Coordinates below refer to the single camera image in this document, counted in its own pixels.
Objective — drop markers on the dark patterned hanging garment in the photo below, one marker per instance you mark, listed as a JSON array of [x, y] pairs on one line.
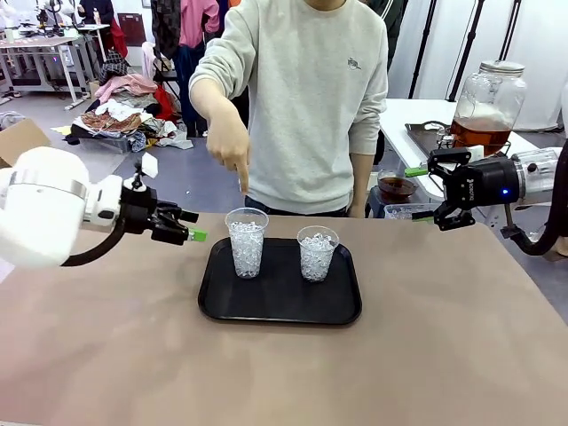
[[165, 26]]

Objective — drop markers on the pink garment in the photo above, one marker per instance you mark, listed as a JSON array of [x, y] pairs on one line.
[[128, 84]]

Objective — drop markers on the person's left forearm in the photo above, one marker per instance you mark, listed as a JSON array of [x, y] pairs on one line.
[[361, 182]]

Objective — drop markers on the brown cardboard box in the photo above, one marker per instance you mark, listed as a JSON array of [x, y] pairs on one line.
[[20, 142]]

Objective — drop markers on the glass drink dispenser jar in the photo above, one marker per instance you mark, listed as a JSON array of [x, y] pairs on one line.
[[488, 106]]

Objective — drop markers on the dark metal tray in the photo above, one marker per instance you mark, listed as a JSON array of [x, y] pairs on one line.
[[421, 137]]

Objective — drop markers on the short clear iced cup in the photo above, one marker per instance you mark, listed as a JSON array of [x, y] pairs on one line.
[[317, 262]]

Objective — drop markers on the person's right hand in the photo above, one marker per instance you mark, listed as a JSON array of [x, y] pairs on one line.
[[228, 146]]

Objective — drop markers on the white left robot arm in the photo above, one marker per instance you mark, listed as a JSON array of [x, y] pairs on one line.
[[40, 199]]

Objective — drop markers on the brown patterned cloth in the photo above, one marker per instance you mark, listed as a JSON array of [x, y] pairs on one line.
[[111, 122]]

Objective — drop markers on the clear plastic ice container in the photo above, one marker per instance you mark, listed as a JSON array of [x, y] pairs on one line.
[[399, 212]]

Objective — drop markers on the black plastic serving tray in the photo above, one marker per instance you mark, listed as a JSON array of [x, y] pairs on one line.
[[275, 302]]

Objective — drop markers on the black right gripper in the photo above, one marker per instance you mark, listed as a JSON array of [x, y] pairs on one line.
[[483, 182]]

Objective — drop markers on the person in grey sweatshirt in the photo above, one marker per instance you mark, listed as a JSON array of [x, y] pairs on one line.
[[306, 111]]

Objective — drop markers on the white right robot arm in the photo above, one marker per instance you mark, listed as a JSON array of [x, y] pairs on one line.
[[534, 177]]

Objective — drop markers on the person's right forearm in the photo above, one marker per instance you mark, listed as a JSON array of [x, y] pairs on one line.
[[215, 106]]

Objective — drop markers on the plaid garment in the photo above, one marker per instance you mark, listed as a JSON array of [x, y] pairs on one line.
[[113, 64]]

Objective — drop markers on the person in dark jacket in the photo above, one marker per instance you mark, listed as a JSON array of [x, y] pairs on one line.
[[392, 26]]

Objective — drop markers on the mannequin in pink shirt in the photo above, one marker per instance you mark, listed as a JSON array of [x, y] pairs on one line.
[[195, 26]]

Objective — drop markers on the black light stand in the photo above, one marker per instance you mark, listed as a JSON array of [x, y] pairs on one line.
[[423, 49], [510, 31], [466, 49]]

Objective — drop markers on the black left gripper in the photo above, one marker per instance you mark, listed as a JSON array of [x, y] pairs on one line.
[[135, 210]]

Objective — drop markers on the white crumpled plastic bag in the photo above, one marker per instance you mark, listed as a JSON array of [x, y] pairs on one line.
[[175, 137]]

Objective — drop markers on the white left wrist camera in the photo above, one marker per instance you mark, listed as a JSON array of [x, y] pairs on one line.
[[150, 166]]

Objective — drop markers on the glass bowl of brown liquid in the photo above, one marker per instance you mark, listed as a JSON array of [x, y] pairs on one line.
[[397, 186]]

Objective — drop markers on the black stool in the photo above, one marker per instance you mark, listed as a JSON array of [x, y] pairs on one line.
[[373, 205]]

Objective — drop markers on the white background desk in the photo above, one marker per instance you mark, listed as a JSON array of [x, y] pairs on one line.
[[40, 44]]

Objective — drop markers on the tall clear iced cup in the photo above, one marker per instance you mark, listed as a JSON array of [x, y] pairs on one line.
[[246, 257]]

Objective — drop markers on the red garment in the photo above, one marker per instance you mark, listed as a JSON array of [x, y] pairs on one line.
[[166, 104]]

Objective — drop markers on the white side table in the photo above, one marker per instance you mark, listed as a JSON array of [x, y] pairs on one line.
[[399, 128]]

